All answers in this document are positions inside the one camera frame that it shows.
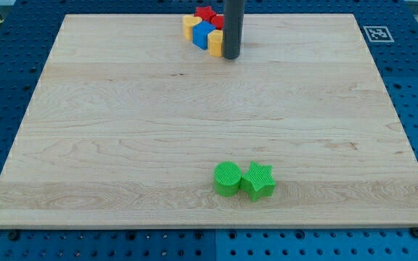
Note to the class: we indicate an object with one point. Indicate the green cylinder block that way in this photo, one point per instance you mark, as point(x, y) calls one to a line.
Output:
point(227, 177)

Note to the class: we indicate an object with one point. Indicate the green star block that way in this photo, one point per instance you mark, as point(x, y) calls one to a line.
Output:
point(258, 182)

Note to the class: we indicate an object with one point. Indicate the wooden board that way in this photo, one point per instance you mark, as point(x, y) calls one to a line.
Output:
point(129, 120)

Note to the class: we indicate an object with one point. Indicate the yellow hexagon block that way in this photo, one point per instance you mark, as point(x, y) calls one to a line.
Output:
point(215, 43)

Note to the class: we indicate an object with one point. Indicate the blue cube block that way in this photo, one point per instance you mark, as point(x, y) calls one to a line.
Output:
point(200, 34)

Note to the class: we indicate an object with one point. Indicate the red round block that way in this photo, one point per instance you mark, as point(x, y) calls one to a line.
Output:
point(217, 21)

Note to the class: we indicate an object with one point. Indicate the yellow heart block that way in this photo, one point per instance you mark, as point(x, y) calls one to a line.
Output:
point(188, 22)

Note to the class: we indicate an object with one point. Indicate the red star block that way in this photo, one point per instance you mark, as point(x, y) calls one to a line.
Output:
point(205, 13)

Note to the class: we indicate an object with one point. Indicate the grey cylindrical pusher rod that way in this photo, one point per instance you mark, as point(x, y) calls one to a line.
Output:
point(232, 30)

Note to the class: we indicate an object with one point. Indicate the white fiducial marker tag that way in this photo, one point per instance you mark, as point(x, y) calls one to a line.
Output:
point(378, 34)

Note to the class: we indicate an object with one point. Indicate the black bolt left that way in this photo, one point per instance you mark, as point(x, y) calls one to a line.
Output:
point(13, 235)

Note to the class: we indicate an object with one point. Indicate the black bolt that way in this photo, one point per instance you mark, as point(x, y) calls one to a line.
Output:
point(414, 232)
point(13, 235)

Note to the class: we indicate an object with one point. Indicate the black bolt right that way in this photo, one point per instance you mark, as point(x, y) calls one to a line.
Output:
point(414, 232)

